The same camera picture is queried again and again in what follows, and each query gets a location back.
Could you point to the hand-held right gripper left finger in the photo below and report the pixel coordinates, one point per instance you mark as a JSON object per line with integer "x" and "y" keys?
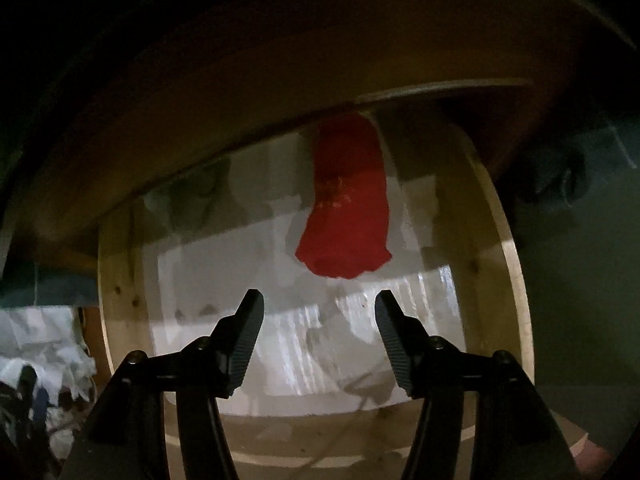
{"x": 240, "y": 350}

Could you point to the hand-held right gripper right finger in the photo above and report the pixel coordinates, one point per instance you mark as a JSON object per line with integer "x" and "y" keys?
{"x": 400, "y": 345}

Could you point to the wooden drawer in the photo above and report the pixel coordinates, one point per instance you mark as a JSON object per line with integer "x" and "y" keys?
{"x": 495, "y": 270}

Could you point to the red underwear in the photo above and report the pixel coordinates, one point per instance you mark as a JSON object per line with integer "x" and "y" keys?
{"x": 350, "y": 210}

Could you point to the crumpled white cloth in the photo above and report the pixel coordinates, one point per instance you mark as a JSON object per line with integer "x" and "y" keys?
{"x": 65, "y": 360}

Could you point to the dark teal cloth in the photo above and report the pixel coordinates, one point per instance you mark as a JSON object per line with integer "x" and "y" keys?
{"x": 50, "y": 287}
{"x": 555, "y": 175}

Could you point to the wooden cabinet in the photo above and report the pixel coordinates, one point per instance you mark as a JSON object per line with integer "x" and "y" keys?
{"x": 300, "y": 50}

